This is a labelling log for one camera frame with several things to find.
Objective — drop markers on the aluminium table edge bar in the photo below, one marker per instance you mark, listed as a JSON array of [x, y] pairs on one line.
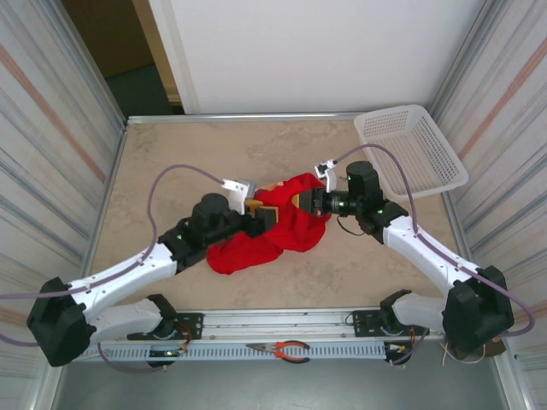
[[239, 117]]

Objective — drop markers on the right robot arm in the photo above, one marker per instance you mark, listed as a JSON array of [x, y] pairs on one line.
[[427, 252]]

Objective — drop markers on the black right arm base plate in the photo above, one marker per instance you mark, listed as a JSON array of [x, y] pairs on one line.
[[365, 322]]

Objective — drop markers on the white door frame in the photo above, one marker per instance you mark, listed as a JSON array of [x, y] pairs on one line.
[[177, 64]]

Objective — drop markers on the red t-shirt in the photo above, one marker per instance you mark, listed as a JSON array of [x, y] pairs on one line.
[[265, 247]]

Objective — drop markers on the white perforated plastic basket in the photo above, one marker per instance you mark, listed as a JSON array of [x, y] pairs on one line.
[[410, 162]]

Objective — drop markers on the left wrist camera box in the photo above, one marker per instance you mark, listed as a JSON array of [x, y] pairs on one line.
[[237, 190]]

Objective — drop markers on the aluminium mounting rail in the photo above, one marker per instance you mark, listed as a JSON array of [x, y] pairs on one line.
[[273, 320]]

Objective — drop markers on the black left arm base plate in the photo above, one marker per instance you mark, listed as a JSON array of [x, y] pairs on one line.
[[190, 326]]

